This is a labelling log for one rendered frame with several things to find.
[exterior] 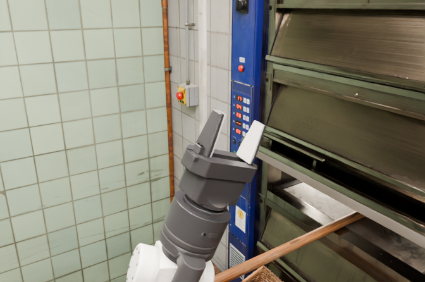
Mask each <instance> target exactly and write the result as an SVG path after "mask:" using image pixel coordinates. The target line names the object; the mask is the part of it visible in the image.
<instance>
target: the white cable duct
mask: <svg viewBox="0 0 425 282"><path fill-rule="evenodd" d="M198 24H199V130H200V133H201V131H202V129H203V128H204V126H205V124H206V122H207V32H206V0H198Z"/></svg>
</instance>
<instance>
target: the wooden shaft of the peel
mask: <svg viewBox="0 0 425 282"><path fill-rule="evenodd" d="M364 217H365V216H364V215H362V214H361V213H359V212H357V211H355V212H352V213H350V214H348V215H346V216H344V217H342V218H340V219H337V220H335V221H333V222H330V223H328V224H326V225H324V226H322V227H320V228H318V229H315V230H313V231H311V232H308V233H306V234H304V235H302V236H300V237H298V238H296V239H293V240H291V241H289V242H286V243H284V244H283V245H280V246H278V247H276V248H274V249H271V250H269V251H267V252H265V253H263V254H261V255H258V256H256V257H254V258H252V259H249V260H247V261H245V262H243V263H241V264H239V265H237V266H234V267H232V268H230V269H227V270H225V271H223V272H222V273H219V274H217V275H215V276H214V282H230V281H232V280H234V279H236V278H238V277H240V276H242V275H244V274H247V273H249V272H251V271H253V270H255V269H257V268H258V267H261V266H263V265H265V264H267V263H269V262H271V261H274V260H276V259H278V258H280V257H282V256H284V255H286V254H289V253H290V252H293V251H294V250H297V249H298V248H300V247H303V246H305V245H307V244H309V243H311V242H313V241H315V240H317V239H320V238H322V237H324V236H326V235H328V234H330V233H332V232H334V231H336V230H339V229H340V228H342V227H344V226H346V225H348V224H351V223H353V222H355V221H357V220H359V219H361V218H364Z"/></svg>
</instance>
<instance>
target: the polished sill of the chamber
mask: <svg viewBox="0 0 425 282"><path fill-rule="evenodd" d="M267 199H269V200H270V201H272V202H274V203H275V204H276V205H278V206H280V207H281V208H282V209H284V210H286V211H287V212H289V213H290V214H291V215H293V216H295V217H296V218H297V219H299V220H301V221H302V222H303V223H305V224H306V225H308V226H310V227H311V228H312V229H314V230H315V229H318V228H320V227H322V226H324V225H326V224H328V223H330V222H333V221H334V220H333V219H331V218H330V217H328V216H327V215H325V214H323V213H322V212H320V211H318V210H317V209H315V208H313V207H311V206H310V205H308V204H306V203H305V202H303V201H302V200H300V199H298V198H296V197H295V196H293V195H292V194H290V193H288V192H287V191H285V190H284V189H282V188H280V187H274V188H270V189H268V190H267ZM325 237H326V238H327V239H329V240H331V241H332V242H333V243H335V244H337V245H338V246H339V247H341V248H342V249H344V250H346V251H347V252H348V253H350V254H352V255H353V256H354V257H356V258H358V259H359V260H360V261H362V262H363V263H365V264H367V265H368V266H369V267H371V268H373V269H374V270H375V271H377V272H379V273H380V274H382V275H383V276H384V277H386V278H388V279H389V280H390V281H392V282H425V274H423V273H421V272H420V271H418V270H417V269H414V268H413V267H411V266H410V265H408V264H406V263H405V262H403V261H401V260H400V259H398V258H396V257H395V256H393V255H391V254H389V253H388V252H386V251H385V250H383V249H382V248H379V247H378V246H376V245H375V244H373V243H371V242H370V241H368V240H366V239H365V238H363V237H361V236H360V235H358V234H356V233H355V232H353V231H352V230H350V229H348V228H346V227H345V226H344V227H342V228H340V229H339V230H336V231H334V232H332V233H330V234H328V235H326V236H325Z"/></svg>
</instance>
